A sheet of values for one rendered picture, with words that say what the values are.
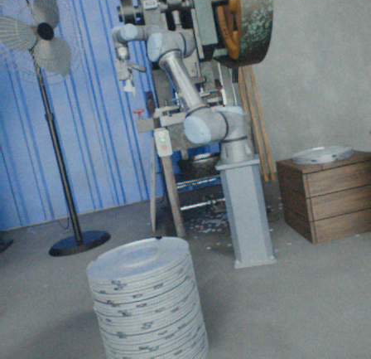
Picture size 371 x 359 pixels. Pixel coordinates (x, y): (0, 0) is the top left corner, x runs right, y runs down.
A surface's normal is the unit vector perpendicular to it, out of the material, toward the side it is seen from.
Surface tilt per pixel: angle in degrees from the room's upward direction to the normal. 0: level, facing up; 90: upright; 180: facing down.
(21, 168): 90
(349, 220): 90
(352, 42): 90
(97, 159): 90
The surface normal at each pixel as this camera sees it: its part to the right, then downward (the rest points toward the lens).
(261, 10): 0.24, 0.51
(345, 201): 0.14, 0.11
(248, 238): -0.09, 0.15
